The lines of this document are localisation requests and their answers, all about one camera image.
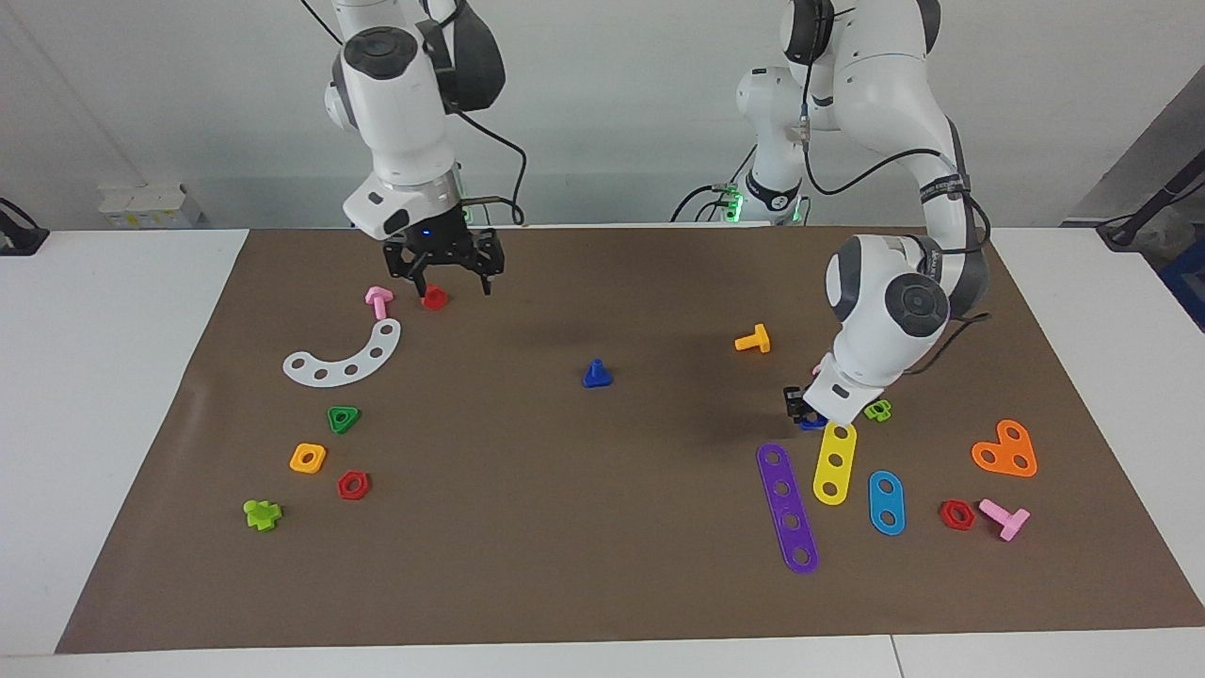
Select yellow three-hole plate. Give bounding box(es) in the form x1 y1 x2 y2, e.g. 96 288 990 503
812 421 859 507

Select purple four-hole plate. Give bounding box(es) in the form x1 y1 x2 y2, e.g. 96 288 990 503
756 443 820 575

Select white curved perforated plate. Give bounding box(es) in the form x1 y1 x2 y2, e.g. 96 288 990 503
282 318 403 388

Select blue two-hole plate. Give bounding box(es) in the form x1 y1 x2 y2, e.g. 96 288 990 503
868 470 907 537

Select orange three-hole angle plate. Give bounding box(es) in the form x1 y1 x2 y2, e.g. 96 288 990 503
971 419 1038 478

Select brown table mat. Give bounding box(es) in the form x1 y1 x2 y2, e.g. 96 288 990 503
55 226 1205 654

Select white cardboard boxes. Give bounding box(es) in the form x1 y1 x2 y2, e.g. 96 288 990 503
99 184 203 230

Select black table clamp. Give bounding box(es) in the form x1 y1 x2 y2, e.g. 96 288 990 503
0 198 50 257

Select blue plastic crate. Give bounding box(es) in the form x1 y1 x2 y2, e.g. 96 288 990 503
1163 243 1205 332

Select black stand pole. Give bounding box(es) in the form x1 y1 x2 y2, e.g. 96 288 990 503
1097 155 1205 248

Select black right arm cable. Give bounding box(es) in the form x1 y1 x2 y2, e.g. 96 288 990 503
299 0 528 229

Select black base cable bundle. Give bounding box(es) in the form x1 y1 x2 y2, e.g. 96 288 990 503
670 182 754 224

